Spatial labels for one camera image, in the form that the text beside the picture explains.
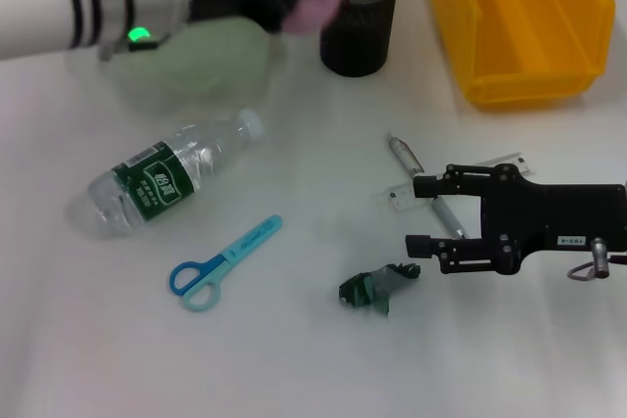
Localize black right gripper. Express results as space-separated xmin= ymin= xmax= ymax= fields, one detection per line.
xmin=405 ymin=163 xmax=627 ymax=276

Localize green plastic wrapper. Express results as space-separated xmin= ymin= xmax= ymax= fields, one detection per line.
xmin=338 ymin=262 xmax=422 ymax=316

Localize blue and teal scissors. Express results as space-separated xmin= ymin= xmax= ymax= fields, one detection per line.
xmin=169 ymin=214 xmax=284 ymax=313

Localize clear bottle with green label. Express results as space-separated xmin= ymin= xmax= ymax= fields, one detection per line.
xmin=87 ymin=108 xmax=264 ymax=239

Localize transparent plastic ruler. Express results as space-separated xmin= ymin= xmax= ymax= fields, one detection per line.
xmin=386 ymin=153 xmax=537 ymax=214

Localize silver pen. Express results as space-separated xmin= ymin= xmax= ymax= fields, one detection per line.
xmin=385 ymin=131 xmax=467 ymax=241

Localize black mesh pen holder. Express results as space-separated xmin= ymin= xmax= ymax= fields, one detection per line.
xmin=319 ymin=0 xmax=401 ymax=78

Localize translucent green fruit bowl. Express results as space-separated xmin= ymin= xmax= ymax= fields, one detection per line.
xmin=110 ymin=11 xmax=286 ymax=109

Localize yellow plastic bin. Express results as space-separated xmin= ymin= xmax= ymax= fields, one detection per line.
xmin=429 ymin=0 xmax=616 ymax=112

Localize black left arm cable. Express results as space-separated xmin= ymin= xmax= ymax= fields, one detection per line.
xmin=97 ymin=38 xmax=159 ymax=63

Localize right arm cable with plug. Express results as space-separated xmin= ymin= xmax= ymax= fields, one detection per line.
xmin=566 ymin=236 xmax=627 ymax=283

